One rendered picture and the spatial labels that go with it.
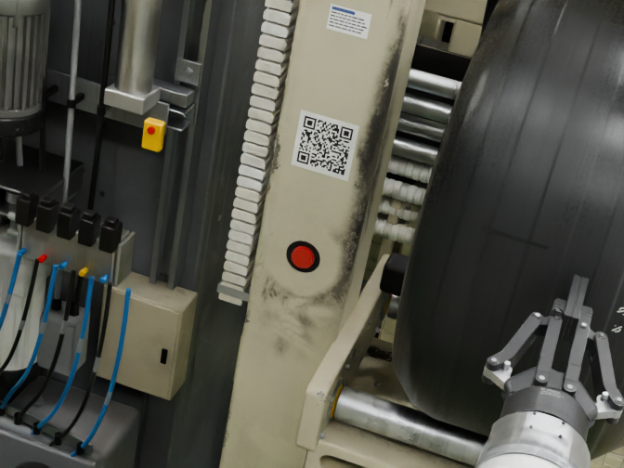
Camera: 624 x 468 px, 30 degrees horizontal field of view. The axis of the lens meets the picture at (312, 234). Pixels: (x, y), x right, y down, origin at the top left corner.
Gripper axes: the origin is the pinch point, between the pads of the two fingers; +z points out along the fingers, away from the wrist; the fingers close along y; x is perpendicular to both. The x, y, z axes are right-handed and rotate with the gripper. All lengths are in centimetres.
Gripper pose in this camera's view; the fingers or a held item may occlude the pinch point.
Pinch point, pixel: (572, 307)
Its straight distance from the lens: 117.7
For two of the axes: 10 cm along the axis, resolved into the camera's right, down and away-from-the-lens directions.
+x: -1.3, 8.0, 5.9
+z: 3.2, -5.3, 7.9
